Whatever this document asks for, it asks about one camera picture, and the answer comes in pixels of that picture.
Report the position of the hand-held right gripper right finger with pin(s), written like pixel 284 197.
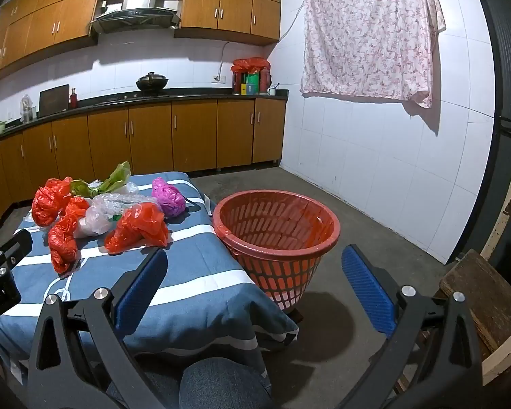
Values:
pixel 368 289

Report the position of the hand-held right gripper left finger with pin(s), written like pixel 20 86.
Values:
pixel 140 289

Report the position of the red plastic bag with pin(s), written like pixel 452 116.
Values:
pixel 140 228
pixel 64 243
pixel 47 202

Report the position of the white plastic bag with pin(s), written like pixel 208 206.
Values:
pixel 91 221

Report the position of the clear plastic bag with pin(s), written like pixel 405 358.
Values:
pixel 129 188
pixel 119 202

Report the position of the red plastic basket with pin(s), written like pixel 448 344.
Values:
pixel 281 264

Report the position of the purple plastic bag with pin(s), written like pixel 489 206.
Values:
pixel 168 198

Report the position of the green plastic bag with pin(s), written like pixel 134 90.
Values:
pixel 115 177

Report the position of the blue striped blanket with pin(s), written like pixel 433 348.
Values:
pixel 187 272

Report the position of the worn wooden stool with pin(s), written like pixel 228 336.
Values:
pixel 485 294

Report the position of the person's leg in jeans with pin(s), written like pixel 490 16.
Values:
pixel 221 385

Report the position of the wooden lower cabinets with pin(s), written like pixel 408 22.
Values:
pixel 153 136

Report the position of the wooden cabinets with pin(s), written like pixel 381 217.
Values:
pixel 153 136
pixel 221 4

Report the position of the clear bag with bottles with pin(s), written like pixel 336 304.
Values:
pixel 27 108

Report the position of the dark cutting board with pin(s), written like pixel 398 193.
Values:
pixel 54 100

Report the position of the red bottle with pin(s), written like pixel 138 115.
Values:
pixel 73 101

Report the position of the black kitchen countertop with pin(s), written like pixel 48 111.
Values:
pixel 196 93

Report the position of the black wok with lid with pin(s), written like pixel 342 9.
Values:
pixel 152 82

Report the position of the white cup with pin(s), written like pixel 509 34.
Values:
pixel 272 91

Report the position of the red box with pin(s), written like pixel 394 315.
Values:
pixel 237 83
pixel 265 82

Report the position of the green box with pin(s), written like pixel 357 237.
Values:
pixel 251 85

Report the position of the pink floral cloth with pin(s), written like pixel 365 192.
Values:
pixel 366 38

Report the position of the red bag over boxes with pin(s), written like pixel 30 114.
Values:
pixel 251 64

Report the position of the steel range hood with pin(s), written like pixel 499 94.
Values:
pixel 136 8

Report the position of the wooden upper cabinets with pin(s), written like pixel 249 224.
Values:
pixel 221 4

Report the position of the white wall socket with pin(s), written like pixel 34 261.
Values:
pixel 218 79

